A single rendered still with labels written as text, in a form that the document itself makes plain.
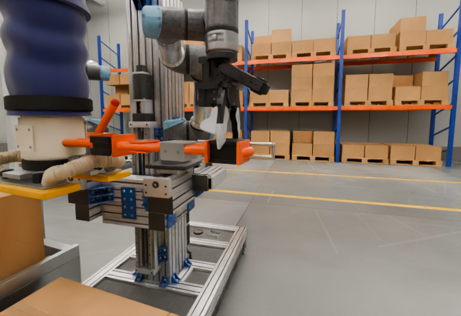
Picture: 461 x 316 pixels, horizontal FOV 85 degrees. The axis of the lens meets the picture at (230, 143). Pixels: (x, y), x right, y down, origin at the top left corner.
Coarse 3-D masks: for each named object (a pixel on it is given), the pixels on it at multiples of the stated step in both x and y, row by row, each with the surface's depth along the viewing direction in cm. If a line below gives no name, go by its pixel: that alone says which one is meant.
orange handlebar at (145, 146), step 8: (88, 136) 95; (64, 144) 74; (72, 144) 73; (80, 144) 71; (88, 144) 70; (120, 144) 66; (128, 144) 65; (136, 144) 64; (144, 144) 64; (152, 144) 63; (200, 144) 62; (136, 152) 64; (144, 152) 63; (192, 152) 58; (200, 152) 57; (248, 152) 54
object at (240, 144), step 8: (208, 144) 56; (216, 144) 55; (224, 144) 54; (232, 144) 54; (240, 144) 53; (248, 144) 58; (208, 152) 56; (216, 152) 56; (224, 152) 55; (232, 152) 54; (240, 152) 53; (208, 160) 56; (216, 160) 55; (224, 160) 55; (232, 160) 54; (240, 160) 53
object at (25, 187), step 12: (0, 180) 72; (12, 180) 72; (24, 180) 72; (36, 180) 68; (12, 192) 66; (24, 192) 64; (36, 192) 63; (48, 192) 63; (60, 192) 65; (72, 192) 69
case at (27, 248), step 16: (0, 192) 110; (0, 208) 103; (16, 208) 109; (32, 208) 115; (0, 224) 104; (16, 224) 109; (32, 224) 115; (0, 240) 104; (16, 240) 109; (32, 240) 115; (0, 256) 104; (16, 256) 110; (32, 256) 115; (0, 272) 104; (16, 272) 110
